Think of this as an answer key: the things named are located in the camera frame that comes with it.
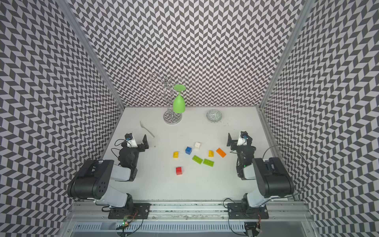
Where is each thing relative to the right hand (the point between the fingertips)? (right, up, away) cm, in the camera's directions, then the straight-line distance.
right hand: (237, 135), depth 89 cm
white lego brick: (-24, -7, +4) cm, 26 cm away
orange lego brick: (-9, -12, +5) cm, 16 cm away
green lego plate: (-25, -15, +1) cm, 29 cm away
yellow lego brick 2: (-16, -12, +3) cm, 20 cm away
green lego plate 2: (-18, -17, 0) cm, 24 cm away
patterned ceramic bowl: (-12, +13, +22) cm, 28 cm away
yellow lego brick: (-38, -13, +3) cm, 40 cm away
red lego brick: (-35, -20, -6) cm, 41 cm away
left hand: (-61, -1, +1) cm, 61 cm away
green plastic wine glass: (-36, +20, 0) cm, 41 cm away
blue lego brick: (-30, -10, +2) cm, 32 cm away
